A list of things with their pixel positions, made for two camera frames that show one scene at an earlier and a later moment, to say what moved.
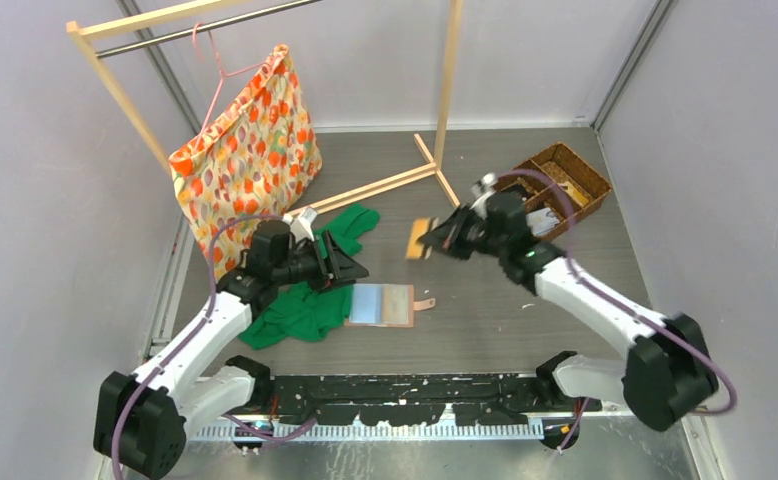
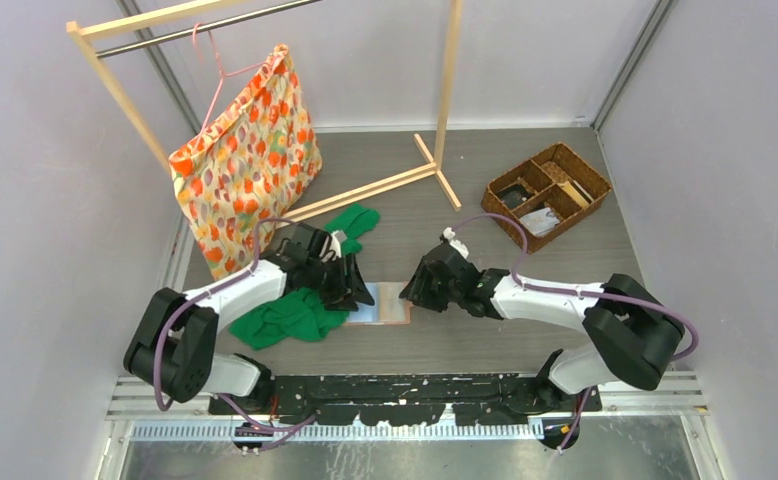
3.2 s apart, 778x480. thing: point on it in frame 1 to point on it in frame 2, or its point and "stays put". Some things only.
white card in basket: (541, 220) stays put
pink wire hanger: (223, 75) stays put
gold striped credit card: (420, 226) to (575, 194)
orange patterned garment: (258, 157) stays put
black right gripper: (450, 235) to (419, 291)
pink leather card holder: (384, 305) stays put
